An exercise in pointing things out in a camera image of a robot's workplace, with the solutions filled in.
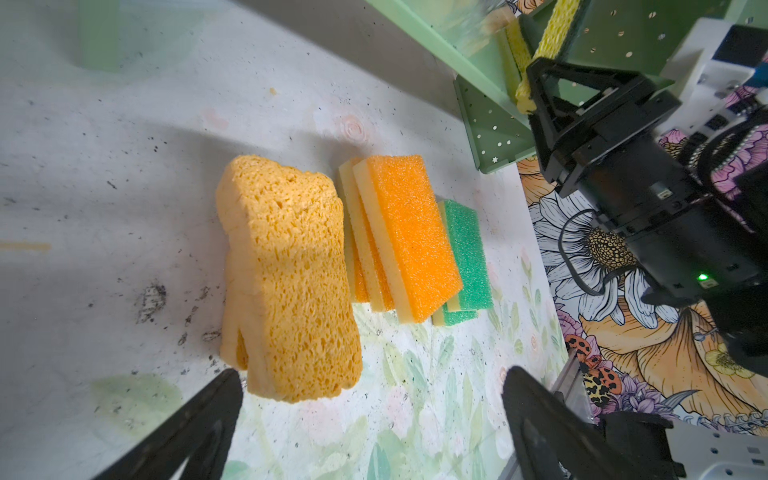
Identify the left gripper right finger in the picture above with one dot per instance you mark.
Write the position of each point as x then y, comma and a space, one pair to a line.
550, 441

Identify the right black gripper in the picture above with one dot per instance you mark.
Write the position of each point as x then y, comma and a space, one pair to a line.
692, 241

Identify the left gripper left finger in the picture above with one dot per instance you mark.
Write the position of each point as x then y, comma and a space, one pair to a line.
194, 442

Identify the dark green scrub sponge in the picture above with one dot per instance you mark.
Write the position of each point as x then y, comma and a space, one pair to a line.
518, 45
559, 30

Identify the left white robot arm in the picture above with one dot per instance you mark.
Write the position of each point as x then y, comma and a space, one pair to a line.
644, 446

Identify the light green wooden shelf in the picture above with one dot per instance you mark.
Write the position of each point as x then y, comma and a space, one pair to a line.
491, 46

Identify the yellow cellulose sponge back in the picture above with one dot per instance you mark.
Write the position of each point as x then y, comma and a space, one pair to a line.
232, 350

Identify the yellow cellulose sponge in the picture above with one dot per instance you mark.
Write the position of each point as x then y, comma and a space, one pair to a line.
232, 350
285, 228

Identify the light green scrub sponge bottom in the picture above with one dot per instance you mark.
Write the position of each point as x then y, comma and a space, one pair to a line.
446, 318

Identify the light green scrub sponge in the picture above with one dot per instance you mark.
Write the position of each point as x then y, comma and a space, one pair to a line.
446, 318
462, 226

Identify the light green scrub sponge top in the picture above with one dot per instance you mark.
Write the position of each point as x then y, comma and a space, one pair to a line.
462, 226

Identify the orange scrub sponge top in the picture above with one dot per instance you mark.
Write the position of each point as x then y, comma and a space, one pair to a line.
409, 234

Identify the orange scrub sponge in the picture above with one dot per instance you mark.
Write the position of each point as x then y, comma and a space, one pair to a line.
409, 234
372, 270

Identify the yellow cellulose sponge front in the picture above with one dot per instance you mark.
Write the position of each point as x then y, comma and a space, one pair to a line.
285, 228

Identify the orange scrub sponge bottom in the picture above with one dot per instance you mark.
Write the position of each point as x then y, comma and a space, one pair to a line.
372, 270

